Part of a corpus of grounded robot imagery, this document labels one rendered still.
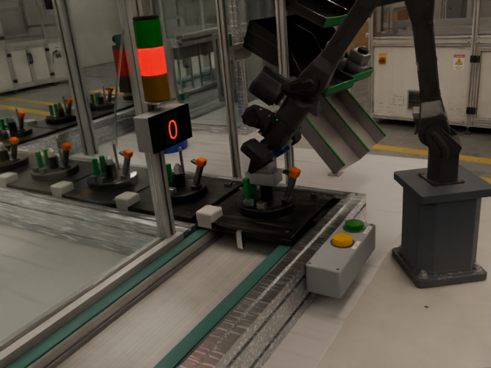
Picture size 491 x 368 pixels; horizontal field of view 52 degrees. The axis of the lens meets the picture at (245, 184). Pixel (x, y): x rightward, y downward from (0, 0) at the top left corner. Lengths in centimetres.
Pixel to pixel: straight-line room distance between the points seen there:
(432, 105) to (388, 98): 443
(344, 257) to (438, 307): 20
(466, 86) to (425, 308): 422
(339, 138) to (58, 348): 89
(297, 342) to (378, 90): 468
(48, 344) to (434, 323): 66
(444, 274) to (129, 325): 62
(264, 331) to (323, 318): 16
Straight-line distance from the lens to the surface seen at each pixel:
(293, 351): 91
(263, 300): 86
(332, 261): 96
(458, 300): 107
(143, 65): 98
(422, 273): 108
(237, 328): 81
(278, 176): 113
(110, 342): 91
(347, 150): 139
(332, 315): 99
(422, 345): 95
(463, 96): 517
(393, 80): 538
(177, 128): 101
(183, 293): 99
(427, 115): 101
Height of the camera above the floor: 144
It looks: 21 degrees down
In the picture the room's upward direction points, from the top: 5 degrees counter-clockwise
